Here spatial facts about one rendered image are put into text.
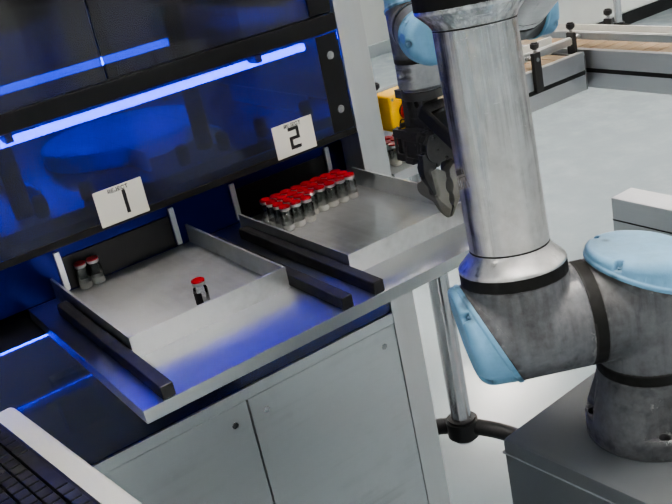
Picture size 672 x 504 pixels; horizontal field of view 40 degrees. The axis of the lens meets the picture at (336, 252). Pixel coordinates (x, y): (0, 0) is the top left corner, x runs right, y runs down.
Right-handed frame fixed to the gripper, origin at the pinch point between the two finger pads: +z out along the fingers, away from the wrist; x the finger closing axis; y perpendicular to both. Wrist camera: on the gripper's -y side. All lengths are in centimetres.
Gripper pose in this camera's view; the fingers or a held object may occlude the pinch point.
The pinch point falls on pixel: (451, 209)
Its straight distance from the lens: 149.5
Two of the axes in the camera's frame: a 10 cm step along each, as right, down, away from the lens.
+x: -8.0, 3.7, -4.7
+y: -5.6, -2.1, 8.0
